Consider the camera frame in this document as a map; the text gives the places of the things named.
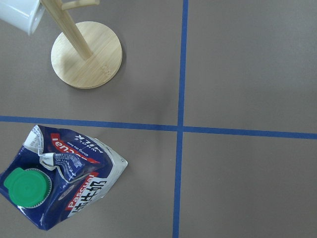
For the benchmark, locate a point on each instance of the blue Pascual milk carton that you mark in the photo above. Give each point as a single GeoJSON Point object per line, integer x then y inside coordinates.
{"type": "Point", "coordinates": [58, 172]}

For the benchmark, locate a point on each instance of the white cup on mug tree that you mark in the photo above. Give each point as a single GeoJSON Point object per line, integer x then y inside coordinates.
{"type": "Point", "coordinates": [23, 14]}

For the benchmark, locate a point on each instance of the wooden mug tree stand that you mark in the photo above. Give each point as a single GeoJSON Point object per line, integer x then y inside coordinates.
{"type": "Point", "coordinates": [87, 54]}

